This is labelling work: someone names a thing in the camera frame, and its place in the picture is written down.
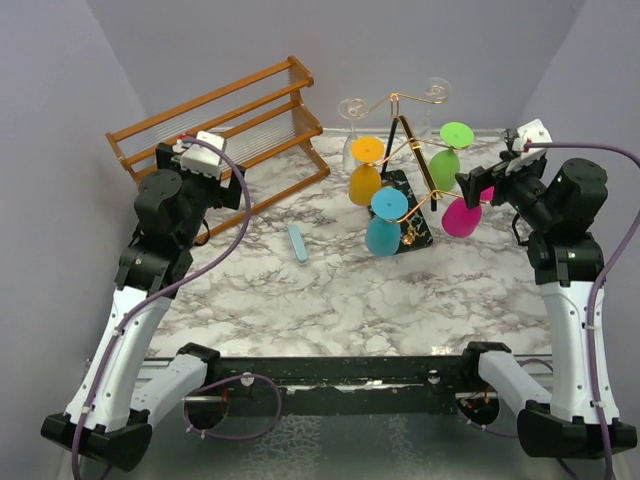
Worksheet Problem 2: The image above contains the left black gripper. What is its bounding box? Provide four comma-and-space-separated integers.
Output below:
160, 143, 245, 247

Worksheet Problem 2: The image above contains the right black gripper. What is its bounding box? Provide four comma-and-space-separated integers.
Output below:
457, 149, 558, 229

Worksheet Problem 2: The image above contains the pink plastic goblet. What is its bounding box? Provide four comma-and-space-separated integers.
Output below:
441, 187, 494, 238

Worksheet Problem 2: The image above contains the green plastic goblet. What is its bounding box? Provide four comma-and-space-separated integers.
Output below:
428, 122, 474, 191

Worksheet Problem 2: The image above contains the blue plastic goblet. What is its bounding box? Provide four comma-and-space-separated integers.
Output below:
365, 187, 408, 257

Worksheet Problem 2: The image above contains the orange plastic goblet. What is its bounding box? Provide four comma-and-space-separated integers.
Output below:
349, 137, 385, 207

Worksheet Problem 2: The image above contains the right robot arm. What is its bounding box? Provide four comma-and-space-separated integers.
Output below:
456, 157, 637, 459

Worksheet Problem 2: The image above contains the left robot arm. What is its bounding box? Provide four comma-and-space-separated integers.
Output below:
41, 132, 251, 479

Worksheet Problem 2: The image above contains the wooden shelf rack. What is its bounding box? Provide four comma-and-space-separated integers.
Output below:
106, 55, 330, 214

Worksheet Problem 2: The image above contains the light blue nail file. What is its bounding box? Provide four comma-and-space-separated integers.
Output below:
287, 224, 309, 265

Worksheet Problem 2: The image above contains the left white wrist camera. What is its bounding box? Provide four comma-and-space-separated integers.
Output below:
172, 131, 226, 180

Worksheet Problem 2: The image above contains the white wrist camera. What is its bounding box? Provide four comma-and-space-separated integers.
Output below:
506, 118, 552, 175
172, 131, 226, 180

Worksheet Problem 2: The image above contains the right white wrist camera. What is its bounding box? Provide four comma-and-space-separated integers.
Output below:
506, 118, 552, 175

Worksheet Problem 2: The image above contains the gold wire glass rack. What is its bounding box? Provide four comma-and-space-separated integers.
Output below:
355, 92, 457, 256

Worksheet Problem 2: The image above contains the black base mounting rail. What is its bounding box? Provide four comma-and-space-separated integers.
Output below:
185, 354, 496, 418

